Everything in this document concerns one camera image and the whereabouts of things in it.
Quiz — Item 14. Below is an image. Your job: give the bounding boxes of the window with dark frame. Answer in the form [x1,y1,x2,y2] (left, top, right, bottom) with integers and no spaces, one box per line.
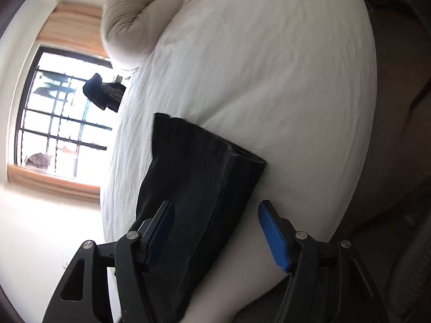
[13,47,116,185]

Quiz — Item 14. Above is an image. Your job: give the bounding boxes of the white rolled duvet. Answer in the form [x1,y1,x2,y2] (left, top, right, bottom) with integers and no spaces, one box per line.
[101,0,183,73]

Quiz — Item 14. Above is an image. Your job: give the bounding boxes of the dark clothing hanging at window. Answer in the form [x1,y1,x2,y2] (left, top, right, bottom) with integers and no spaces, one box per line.
[82,73,126,112]

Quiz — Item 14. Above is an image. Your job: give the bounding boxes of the orange-brown curtain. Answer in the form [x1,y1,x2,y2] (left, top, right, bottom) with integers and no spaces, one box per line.
[6,2,107,204]

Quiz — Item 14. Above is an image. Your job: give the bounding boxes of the white bed sheet mattress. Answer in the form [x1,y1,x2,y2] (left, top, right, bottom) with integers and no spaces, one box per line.
[100,0,377,322]

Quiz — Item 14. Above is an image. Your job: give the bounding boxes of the black denim pants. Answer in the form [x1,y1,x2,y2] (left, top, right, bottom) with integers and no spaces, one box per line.
[133,113,266,322]

